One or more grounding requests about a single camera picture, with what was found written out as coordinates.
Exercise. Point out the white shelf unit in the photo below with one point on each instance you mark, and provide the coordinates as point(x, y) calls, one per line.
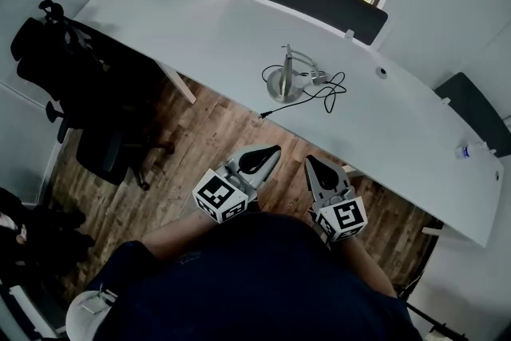
point(24, 311)

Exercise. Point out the small white bottle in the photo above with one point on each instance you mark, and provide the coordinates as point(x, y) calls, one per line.
point(465, 151)

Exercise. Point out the white desk leg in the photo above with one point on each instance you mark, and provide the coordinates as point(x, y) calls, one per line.
point(179, 83)
point(433, 228)

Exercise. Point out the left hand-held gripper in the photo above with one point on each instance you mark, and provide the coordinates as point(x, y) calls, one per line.
point(217, 195)

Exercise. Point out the black tripod stand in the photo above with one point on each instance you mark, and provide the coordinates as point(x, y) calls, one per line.
point(435, 321)

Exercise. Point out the person's left forearm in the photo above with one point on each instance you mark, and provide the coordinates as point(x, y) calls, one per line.
point(179, 233)

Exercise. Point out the black bag pile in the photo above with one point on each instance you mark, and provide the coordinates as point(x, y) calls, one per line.
point(44, 235)

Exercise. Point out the silver desk lamp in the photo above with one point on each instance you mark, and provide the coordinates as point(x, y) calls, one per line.
point(284, 87)

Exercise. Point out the black office chair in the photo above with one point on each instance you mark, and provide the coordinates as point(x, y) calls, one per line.
point(80, 84)

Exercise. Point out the person's right forearm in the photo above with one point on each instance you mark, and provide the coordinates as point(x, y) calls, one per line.
point(369, 267)

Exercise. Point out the white rounded device with clip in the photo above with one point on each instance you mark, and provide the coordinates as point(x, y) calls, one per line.
point(81, 317)

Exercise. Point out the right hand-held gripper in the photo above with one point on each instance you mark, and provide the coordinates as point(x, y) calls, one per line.
point(345, 217)

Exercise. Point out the person's dark blue shirt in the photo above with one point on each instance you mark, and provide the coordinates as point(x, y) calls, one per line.
point(255, 283)

